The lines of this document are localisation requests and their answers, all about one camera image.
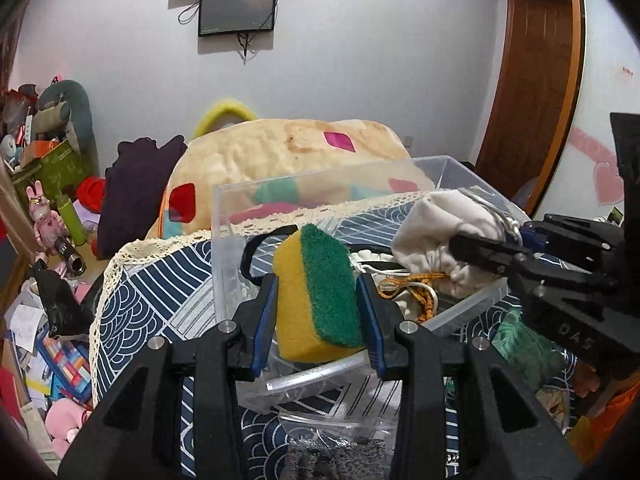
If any white drawstring pouch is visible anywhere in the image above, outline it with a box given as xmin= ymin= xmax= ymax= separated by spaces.
xmin=392 ymin=188 xmax=522 ymax=299

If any green knitted cloth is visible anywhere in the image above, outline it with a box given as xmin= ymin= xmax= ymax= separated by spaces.
xmin=492 ymin=318 xmax=565 ymax=391

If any grey knitted cloth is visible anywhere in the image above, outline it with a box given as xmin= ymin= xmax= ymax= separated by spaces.
xmin=280 ymin=434 xmax=393 ymax=480

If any yellow green sponge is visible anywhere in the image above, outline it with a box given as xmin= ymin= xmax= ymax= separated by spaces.
xmin=272 ymin=224 xmax=363 ymax=364

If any white bag with black straps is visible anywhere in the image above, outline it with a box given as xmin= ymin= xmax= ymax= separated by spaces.
xmin=239 ymin=224 xmax=298 ymax=287

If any white sliding door with hearts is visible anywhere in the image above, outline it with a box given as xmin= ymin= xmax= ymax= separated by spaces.
xmin=535 ymin=0 xmax=639 ymax=220

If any pink plush toy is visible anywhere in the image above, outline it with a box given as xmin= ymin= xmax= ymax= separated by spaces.
xmin=44 ymin=398 xmax=92 ymax=460

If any floral patterned cloth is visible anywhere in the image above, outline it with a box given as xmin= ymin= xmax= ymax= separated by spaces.
xmin=536 ymin=385 xmax=575 ymax=434

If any colorful book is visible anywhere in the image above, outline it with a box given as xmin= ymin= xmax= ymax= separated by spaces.
xmin=35 ymin=334 xmax=92 ymax=403

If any clear plastic storage box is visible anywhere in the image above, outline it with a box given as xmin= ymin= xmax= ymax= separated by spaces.
xmin=212 ymin=156 xmax=528 ymax=420

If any brown wooden wardrobe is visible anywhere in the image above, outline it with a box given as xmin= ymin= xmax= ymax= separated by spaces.
xmin=475 ymin=0 xmax=586 ymax=214

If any blue patterned tablecloth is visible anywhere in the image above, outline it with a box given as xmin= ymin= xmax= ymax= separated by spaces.
xmin=91 ymin=232 xmax=576 ymax=479

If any black flashlight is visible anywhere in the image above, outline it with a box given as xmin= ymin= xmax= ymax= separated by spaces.
xmin=54 ymin=236 xmax=86 ymax=276

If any green bottle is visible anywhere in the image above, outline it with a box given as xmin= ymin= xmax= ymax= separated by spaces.
xmin=56 ymin=194 xmax=87 ymax=246

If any pink rabbit doll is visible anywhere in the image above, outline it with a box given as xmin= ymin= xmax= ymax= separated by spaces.
xmin=26 ymin=180 xmax=67 ymax=255

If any red cloth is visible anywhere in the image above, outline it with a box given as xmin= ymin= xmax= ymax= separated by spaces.
xmin=76 ymin=176 xmax=106 ymax=214

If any beige patchwork blanket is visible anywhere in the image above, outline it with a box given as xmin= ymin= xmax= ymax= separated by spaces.
xmin=146 ymin=118 xmax=435 ymax=240

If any dark purple garment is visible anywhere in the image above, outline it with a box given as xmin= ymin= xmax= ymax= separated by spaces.
xmin=94 ymin=136 xmax=186 ymax=259

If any green storage box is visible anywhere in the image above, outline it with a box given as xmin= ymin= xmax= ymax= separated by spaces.
xmin=11 ymin=141 xmax=93 ymax=207

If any grey green plush toy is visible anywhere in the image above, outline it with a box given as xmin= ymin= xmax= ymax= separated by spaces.
xmin=32 ymin=79 xmax=96 ymax=159

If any yellow plush ring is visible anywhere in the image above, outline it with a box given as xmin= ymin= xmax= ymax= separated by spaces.
xmin=192 ymin=98 xmax=260 ymax=141

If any small wall monitor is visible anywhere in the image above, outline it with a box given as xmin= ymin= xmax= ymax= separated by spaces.
xmin=198 ymin=0 xmax=278 ymax=37

